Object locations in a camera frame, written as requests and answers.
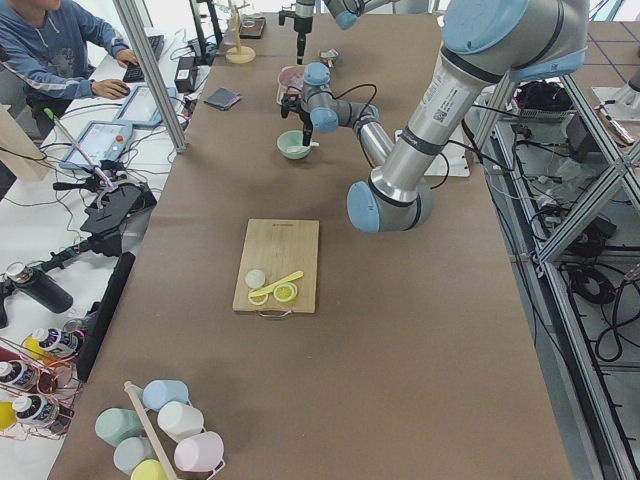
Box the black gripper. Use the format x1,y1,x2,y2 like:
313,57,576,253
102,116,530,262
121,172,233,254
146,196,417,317
278,4,314,64
280,89,313,147

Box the white ceramic spoon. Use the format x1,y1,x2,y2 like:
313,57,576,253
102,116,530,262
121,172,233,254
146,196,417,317
286,142,319,154

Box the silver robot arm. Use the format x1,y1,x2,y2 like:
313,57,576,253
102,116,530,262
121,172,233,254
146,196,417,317
278,0,391,65
281,0,590,233

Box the mint green bowl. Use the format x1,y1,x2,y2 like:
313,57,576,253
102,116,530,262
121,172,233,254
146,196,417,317
276,130,313,160

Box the metal ice scoop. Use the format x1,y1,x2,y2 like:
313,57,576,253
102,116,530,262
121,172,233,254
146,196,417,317
318,49,340,68

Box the pink bowl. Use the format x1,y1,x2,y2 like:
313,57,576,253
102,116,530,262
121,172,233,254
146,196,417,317
280,65,305,91

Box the beige serving tray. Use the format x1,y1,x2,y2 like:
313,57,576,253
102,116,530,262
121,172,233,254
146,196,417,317
276,70,287,105

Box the wooden mug tree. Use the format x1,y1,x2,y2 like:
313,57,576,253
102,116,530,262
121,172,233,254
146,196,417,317
225,0,256,64

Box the grey folded cloth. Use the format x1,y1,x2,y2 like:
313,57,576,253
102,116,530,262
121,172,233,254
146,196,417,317
204,87,242,111

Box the wooden cutting board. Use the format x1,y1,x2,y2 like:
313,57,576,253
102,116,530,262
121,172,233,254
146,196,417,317
232,219,320,314

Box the yellow plastic knife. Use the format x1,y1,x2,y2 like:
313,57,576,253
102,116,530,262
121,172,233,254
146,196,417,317
248,270,304,298

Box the white steamed bun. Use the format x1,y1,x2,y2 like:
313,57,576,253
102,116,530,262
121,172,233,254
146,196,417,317
244,269,266,289

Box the lemon slice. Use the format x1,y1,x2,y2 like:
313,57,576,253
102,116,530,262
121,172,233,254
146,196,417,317
272,282,298,303

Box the blue teach pendant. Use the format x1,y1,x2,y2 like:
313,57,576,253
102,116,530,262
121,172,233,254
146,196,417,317
114,84,162,128
59,121,133,172

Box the person in blue hoodie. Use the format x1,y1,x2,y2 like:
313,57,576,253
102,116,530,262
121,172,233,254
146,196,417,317
1,1,138,136

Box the black water bottle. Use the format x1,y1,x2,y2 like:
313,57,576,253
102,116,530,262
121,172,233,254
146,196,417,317
6,262,73,314

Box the pastel cup rack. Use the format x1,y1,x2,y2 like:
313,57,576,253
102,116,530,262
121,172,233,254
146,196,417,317
94,380,226,479

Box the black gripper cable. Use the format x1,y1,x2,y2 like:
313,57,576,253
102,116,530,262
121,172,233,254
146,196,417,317
332,83,379,109

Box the white camera pillar base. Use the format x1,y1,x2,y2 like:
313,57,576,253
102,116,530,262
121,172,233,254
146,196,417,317
425,127,470,177

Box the aluminium frame post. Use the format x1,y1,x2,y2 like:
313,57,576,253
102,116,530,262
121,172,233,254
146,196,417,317
113,0,187,154

